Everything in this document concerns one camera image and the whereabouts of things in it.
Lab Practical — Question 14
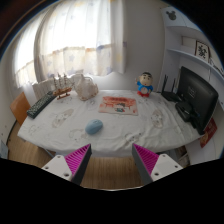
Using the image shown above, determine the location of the red paper bag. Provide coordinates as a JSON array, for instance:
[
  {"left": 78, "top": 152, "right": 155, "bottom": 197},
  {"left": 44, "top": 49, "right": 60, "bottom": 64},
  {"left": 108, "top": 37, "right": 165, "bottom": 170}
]
[{"left": 199, "top": 117, "right": 218, "bottom": 149}]

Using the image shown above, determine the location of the white star-print curtain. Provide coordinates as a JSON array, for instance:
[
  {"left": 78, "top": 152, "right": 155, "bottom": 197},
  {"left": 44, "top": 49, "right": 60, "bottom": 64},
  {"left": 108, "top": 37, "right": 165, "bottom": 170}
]
[{"left": 13, "top": 0, "right": 128, "bottom": 88}]

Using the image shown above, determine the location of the black router with antennas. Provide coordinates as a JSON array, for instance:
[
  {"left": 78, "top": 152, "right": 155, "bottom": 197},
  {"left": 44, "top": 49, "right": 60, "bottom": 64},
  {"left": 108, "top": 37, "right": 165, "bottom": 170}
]
[{"left": 160, "top": 74, "right": 183, "bottom": 103}]

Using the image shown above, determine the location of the wooden model sailing ship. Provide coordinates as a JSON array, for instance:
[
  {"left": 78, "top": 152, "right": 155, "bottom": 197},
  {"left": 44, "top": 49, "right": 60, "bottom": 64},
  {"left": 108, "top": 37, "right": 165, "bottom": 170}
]
[{"left": 52, "top": 72, "right": 74, "bottom": 101}]

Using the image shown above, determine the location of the white wall shelf unit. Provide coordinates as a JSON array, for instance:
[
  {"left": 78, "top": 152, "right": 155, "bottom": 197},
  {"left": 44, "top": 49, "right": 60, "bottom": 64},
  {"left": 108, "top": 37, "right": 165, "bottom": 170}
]
[{"left": 159, "top": 6, "right": 224, "bottom": 111}]

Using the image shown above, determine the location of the black computer monitor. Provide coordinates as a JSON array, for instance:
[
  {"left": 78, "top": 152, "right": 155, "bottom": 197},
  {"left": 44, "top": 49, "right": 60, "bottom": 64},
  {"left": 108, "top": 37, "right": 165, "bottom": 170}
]
[{"left": 175, "top": 65, "right": 220, "bottom": 136}]

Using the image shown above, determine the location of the dark computer keyboard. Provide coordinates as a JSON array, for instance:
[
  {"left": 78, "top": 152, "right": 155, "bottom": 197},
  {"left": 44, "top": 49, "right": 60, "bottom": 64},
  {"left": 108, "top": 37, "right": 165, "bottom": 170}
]
[{"left": 26, "top": 90, "right": 58, "bottom": 120}]

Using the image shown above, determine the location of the red printed mouse pad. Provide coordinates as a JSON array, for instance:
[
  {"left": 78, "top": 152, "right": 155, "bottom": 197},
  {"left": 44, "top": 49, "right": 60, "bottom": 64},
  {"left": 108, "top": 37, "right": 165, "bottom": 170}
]
[{"left": 98, "top": 95, "right": 139, "bottom": 117}]

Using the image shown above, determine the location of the white printed tablecloth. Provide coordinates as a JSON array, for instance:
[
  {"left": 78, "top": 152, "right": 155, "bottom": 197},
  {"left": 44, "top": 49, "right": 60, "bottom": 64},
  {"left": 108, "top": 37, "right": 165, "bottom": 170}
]
[{"left": 17, "top": 89, "right": 204, "bottom": 158}]

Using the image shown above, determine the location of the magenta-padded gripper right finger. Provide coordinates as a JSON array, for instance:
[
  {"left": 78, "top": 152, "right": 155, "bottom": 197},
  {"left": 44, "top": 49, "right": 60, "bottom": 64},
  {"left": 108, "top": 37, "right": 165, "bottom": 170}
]
[{"left": 131, "top": 143, "right": 184, "bottom": 186}]

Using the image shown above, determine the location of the light blue computer mouse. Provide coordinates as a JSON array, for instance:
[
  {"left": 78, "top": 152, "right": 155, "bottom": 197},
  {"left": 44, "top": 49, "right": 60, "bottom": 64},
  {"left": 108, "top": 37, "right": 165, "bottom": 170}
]
[{"left": 84, "top": 118, "right": 104, "bottom": 136}]

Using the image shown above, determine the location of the orange wooden chair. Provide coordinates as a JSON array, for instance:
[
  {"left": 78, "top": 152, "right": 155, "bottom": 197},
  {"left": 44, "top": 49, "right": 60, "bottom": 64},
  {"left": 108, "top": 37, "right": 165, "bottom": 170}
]
[{"left": 9, "top": 91, "right": 32, "bottom": 127}]

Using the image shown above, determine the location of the large white conch shell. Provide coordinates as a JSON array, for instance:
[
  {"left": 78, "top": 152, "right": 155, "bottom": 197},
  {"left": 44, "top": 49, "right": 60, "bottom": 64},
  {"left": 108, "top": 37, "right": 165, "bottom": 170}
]
[{"left": 73, "top": 74, "right": 100, "bottom": 102}]

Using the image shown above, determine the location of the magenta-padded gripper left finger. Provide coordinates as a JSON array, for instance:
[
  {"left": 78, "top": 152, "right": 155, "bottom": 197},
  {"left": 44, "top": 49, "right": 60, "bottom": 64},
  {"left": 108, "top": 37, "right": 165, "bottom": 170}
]
[{"left": 41, "top": 143, "right": 93, "bottom": 186}]

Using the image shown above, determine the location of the cartoon boy figurine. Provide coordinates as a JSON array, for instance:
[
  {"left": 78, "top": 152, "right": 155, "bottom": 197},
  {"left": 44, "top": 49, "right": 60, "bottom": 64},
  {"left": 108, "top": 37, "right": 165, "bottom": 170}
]
[{"left": 134, "top": 71, "right": 155, "bottom": 98}]

